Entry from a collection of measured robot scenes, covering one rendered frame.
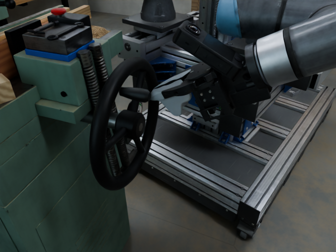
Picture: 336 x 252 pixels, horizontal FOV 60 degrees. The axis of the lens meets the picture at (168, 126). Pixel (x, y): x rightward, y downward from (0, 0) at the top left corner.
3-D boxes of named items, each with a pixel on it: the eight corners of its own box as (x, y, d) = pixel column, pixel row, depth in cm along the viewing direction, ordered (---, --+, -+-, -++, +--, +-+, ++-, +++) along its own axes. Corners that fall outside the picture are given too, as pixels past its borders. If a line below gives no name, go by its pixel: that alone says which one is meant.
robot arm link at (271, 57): (281, 39, 38) (284, 20, 44) (247, 52, 40) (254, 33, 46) (299, 88, 40) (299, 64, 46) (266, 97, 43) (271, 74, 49)
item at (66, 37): (69, 62, 54) (62, 32, 50) (21, 54, 57) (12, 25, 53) (105, 39, 64) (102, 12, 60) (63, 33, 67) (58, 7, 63)
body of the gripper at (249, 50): (201, 123, 50) (271, 104, 43) (177, 81, 47) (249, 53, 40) (211, 101, 56) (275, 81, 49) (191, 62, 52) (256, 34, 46)
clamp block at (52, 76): (78, 108, 58) (69, 66, 52) (23, 96, 61) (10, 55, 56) (114, 76, 69) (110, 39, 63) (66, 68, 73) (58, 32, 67)
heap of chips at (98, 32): (98, 38, 81) (97, 32, 80) (68, 34, 84) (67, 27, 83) (111, 31, 86) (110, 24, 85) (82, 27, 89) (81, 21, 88)
